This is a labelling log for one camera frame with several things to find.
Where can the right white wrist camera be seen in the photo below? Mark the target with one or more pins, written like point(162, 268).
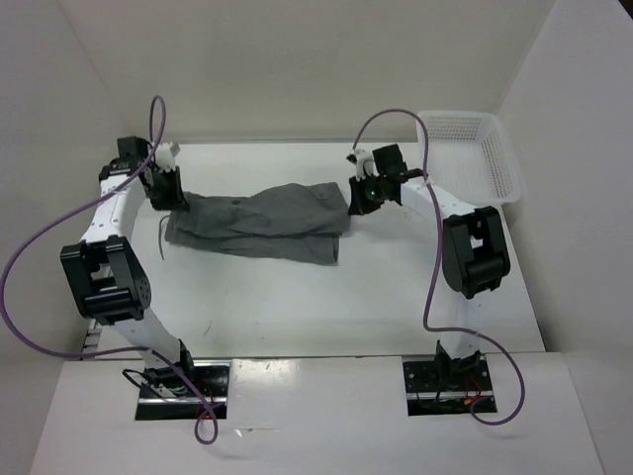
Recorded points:
point(364, 163)

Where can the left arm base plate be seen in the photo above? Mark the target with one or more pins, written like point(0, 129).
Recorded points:
point(156, 403)

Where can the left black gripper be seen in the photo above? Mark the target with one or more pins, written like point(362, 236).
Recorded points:
point(175, 201)

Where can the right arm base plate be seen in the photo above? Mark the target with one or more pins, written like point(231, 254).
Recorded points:
point(427, 396)

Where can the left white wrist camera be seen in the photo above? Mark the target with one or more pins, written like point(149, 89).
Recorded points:
point(165, 156)

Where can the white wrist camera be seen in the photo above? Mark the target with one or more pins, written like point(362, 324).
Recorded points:
point(364, 163)
point(165, 156)

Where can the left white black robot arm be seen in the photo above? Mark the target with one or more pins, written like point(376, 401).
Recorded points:
point(105, 277)

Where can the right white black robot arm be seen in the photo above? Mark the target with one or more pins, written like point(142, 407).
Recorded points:
point(471, 256)

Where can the white perforated plastic basket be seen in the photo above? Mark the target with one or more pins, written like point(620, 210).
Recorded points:
point(470, 155)

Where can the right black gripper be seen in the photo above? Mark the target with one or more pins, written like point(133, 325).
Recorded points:
point(360, 205)

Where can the grey shorts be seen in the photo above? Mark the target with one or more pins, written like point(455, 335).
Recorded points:
point(292, 222)

